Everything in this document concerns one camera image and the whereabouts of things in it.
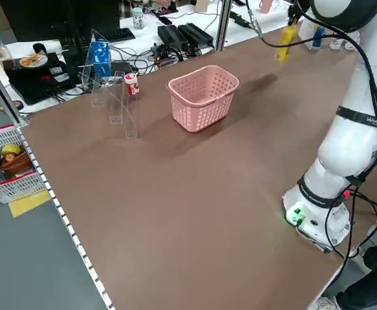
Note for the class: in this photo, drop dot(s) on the yellow drink bottle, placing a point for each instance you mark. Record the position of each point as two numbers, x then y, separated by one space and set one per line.
284 45

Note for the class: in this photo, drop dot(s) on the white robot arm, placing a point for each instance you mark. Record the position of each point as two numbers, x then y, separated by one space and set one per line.
346 145

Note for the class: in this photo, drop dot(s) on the pink plastic basket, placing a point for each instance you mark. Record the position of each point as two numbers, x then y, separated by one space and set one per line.
201 109

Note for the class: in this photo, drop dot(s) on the brown wicker basket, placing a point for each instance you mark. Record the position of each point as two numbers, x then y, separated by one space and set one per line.
17 164

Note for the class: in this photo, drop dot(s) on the pink cup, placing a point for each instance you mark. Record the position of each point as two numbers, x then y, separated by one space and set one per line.
265 6

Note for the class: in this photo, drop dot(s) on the water bottle with white cap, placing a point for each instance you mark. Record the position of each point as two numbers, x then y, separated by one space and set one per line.
319 40

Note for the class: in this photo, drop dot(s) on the black power strip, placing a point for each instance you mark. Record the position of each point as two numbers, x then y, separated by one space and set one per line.
240 19

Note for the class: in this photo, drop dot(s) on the wooden box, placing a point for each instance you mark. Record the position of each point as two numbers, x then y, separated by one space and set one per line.
201 4

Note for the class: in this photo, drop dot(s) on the black power supply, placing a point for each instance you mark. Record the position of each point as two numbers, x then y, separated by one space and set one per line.
172 37
196 35

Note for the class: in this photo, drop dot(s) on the black phone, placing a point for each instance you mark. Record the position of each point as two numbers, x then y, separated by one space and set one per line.
165 20

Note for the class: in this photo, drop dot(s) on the patterned glass jar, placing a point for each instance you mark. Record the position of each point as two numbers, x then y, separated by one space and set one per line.
138 21

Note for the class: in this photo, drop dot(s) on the black keyboard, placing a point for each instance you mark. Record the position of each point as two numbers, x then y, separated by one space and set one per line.
120 35

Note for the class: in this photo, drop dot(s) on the small red white bottle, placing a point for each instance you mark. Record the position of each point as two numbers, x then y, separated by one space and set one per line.
131 85

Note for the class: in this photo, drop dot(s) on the blue carton box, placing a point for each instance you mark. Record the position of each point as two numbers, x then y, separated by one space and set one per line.
101 59

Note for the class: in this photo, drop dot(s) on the clear acrylic stepped shelf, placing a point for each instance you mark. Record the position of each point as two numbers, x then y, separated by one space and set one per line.
128 129

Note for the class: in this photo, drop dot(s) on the black monitor stand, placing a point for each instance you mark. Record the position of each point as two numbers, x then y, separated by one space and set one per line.
75 48

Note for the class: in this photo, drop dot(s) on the black monitor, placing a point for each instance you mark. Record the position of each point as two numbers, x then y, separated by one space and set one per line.
46 19

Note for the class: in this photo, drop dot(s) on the black box device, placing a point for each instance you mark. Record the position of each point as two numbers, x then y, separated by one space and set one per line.
39 84

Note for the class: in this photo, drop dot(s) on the round printed disc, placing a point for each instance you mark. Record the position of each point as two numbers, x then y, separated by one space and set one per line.
33 61

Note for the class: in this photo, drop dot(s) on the person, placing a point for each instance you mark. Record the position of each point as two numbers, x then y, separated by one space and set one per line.
369 290

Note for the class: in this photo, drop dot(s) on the black tape roll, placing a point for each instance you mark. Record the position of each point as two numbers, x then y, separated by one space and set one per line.
14 105

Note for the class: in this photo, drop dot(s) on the yellow green fruit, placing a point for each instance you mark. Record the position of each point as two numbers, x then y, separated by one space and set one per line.
12 149

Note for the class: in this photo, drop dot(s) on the white crate with red rim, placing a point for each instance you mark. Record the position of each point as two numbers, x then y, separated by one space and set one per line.
17 190

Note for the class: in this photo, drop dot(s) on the yellow floor sheet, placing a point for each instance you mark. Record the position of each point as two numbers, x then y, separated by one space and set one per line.
26 205

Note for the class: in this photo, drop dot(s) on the aluminium camera post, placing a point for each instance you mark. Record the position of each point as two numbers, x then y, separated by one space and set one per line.
223 26

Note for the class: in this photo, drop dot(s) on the aluminium frame post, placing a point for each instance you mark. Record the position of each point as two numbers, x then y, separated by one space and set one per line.
4 93

